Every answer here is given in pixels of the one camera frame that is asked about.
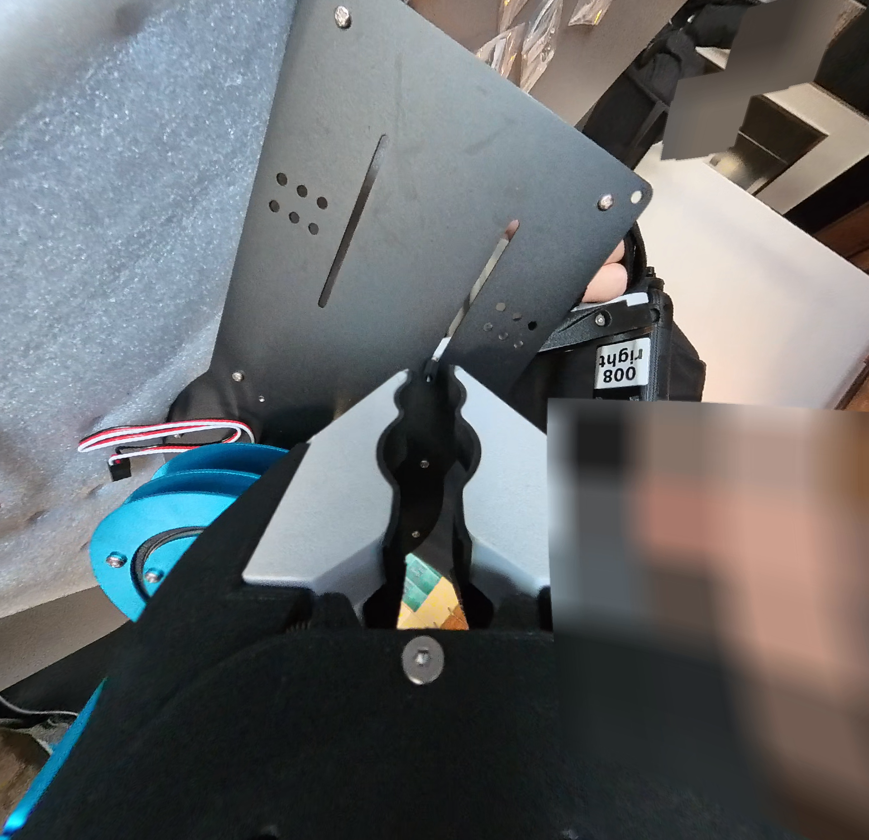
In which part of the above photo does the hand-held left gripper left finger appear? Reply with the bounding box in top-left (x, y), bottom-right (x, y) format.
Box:
top-left (241, 369), bottom-right (411, 613)

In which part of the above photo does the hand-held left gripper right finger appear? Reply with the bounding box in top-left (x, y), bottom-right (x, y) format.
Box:
top-left (448, 363), bottom-right (549, 610)

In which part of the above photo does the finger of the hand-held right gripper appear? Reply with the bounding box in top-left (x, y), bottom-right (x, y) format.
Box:
top-left (440, 237), bottom-right (511, 362)

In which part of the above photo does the blue toy robot arm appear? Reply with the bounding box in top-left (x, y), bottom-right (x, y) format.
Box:
top-left (0, 442), bottom-right (294, 840)

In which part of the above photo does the black triangular base plate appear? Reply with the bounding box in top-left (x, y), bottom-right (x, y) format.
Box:
top-left (166, 0), bottom-right (654, 572)

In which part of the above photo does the dark grey desk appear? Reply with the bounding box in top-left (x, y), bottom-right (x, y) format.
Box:
top-left (0, 0), bottom-right (721, 695)

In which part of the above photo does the person's right hand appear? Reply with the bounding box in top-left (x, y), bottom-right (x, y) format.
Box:
top-left (584, 241), bottom-right (629, 304)

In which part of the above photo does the black storage box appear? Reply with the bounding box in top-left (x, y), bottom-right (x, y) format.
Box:
top-left (706, 93), bottom-right (829, 196)

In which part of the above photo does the black backpack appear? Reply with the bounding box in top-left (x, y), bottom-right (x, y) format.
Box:
top-left (583, 0), bottom-right (737, 170)

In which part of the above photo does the group of small clear bags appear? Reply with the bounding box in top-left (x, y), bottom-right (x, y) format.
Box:
top-left (475, 0), bottom-right (612, 90)

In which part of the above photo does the white foam sheet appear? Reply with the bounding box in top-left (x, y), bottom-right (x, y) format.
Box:
top-left (0, 0), bottom-right (306, 620)

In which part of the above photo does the red black servo wire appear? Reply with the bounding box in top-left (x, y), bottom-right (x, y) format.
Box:
top-left (76, 419), bottom-right (257, 482)

